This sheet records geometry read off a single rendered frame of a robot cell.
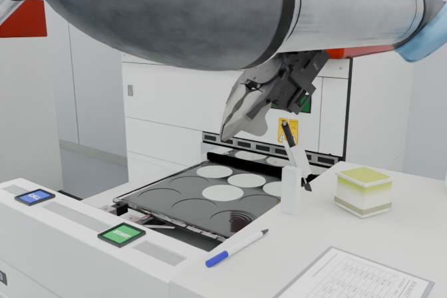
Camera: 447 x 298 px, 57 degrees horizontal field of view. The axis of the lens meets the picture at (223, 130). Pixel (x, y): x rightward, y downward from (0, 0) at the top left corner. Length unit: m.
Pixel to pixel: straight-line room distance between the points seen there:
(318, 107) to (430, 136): 1.54
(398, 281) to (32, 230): 0.62
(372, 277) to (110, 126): 3.63
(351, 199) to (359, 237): 0.09
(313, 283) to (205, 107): 0.80
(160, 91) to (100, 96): 2.75
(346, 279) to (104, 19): 0.47
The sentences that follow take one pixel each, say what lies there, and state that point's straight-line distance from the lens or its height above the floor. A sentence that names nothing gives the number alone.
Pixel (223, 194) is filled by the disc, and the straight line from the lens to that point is 1.01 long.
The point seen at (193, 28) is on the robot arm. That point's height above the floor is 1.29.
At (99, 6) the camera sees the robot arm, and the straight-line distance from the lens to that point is 0.24.
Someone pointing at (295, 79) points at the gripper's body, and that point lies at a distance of 0.63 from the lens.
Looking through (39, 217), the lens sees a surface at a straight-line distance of 0.83.
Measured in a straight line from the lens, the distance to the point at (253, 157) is 1.19.
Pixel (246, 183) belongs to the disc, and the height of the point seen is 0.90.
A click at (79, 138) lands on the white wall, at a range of 4.54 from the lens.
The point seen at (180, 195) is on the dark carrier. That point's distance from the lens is 1.01.
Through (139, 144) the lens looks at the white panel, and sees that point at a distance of 1.52.
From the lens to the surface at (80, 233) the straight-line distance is 0.75.
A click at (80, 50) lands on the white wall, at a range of 4.28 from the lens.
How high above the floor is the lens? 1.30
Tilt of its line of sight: 14 degrees down
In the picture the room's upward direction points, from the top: straight up
